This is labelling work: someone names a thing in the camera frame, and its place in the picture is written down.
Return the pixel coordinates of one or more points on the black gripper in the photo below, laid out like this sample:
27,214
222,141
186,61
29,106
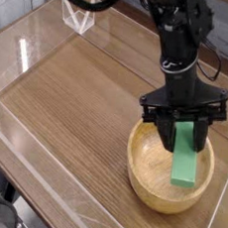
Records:
184,97

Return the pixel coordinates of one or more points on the green rectangular block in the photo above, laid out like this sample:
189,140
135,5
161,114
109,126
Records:
184,156

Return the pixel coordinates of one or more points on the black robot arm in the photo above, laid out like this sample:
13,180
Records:
183,25

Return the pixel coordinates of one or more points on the brown wooden bowl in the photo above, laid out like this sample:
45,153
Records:
149,168

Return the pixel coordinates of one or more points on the clear acrylic tray wall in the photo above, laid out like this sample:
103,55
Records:
67,105

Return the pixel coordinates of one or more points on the clear acrylic corner bracket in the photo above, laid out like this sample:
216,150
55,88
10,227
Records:
79,21

